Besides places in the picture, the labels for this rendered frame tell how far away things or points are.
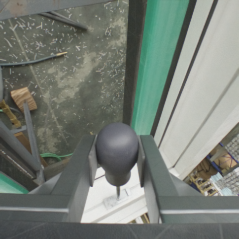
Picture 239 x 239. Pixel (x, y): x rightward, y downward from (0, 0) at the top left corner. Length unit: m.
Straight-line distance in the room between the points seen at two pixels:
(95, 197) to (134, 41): 0.25
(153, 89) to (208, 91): 0.06
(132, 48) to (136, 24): 0.02
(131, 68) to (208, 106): 0.10
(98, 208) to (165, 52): 0.26
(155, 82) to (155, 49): 0.04
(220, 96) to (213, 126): 0.04
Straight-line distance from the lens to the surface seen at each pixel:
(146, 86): 0.20
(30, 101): 1.25
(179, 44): 0.21
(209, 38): 0.19
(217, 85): 0.20
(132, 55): 0.19
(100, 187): 0.33
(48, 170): 1.46
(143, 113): 0.23
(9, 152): 0.70
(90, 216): 0.32
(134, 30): 0.18
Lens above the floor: 0.98
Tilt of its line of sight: 32 degrees down
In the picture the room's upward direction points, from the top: 149 degrees clockwise
